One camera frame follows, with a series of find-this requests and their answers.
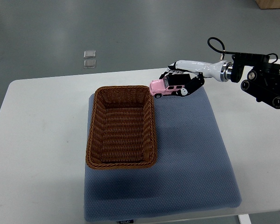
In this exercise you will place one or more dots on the floor socket plate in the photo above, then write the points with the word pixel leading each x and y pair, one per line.
pixel 90 54
pixel 90 63

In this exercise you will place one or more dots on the lower floor socket plate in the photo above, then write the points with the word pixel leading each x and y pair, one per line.
pixel 90 63

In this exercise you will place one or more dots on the white table leg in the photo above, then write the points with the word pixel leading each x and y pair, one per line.
pixel 244 219

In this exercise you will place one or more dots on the brown wicker basket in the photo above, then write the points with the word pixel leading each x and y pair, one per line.
pixel 122 132

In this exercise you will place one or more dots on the pink toy car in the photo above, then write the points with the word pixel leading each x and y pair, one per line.
pixel 169 84

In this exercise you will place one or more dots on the upper floor socket plate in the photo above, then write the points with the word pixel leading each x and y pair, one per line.
pixel 90 54

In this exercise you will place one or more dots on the wooden box corner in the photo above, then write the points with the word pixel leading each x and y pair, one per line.
pixel 268 4

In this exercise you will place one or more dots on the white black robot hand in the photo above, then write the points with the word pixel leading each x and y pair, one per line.
pixel 214 70

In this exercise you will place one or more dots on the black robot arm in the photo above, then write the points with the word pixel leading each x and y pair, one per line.
pixel 258 76

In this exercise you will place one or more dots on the blue grey fabric mat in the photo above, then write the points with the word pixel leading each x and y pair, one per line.
pixel 193 171

